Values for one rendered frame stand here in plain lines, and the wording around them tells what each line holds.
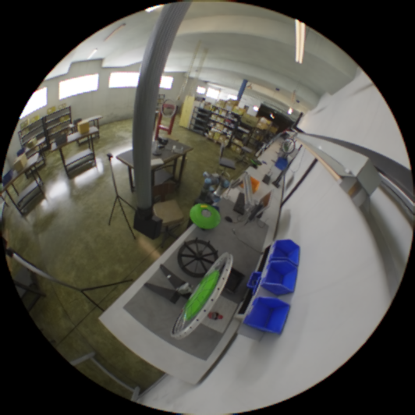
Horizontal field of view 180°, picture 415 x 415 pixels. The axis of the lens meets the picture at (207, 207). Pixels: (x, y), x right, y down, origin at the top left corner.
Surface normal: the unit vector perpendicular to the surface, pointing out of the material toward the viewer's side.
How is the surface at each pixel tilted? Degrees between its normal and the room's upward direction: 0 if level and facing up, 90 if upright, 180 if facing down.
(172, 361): 0
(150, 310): 0
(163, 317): 0
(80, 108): 90
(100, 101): 90
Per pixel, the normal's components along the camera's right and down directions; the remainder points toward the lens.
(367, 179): -0.52, 0.51
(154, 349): 0.27, -0.65
